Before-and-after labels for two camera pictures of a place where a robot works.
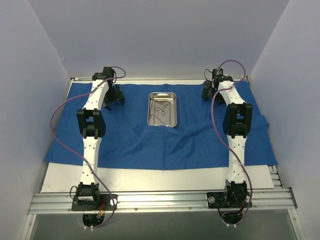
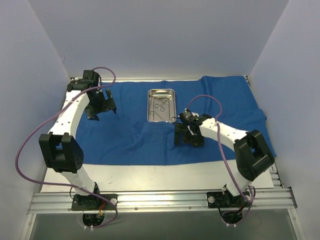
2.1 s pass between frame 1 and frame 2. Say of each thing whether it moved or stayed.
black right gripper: moved
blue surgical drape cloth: stayed
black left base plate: stayed
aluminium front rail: stayed
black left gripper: moved
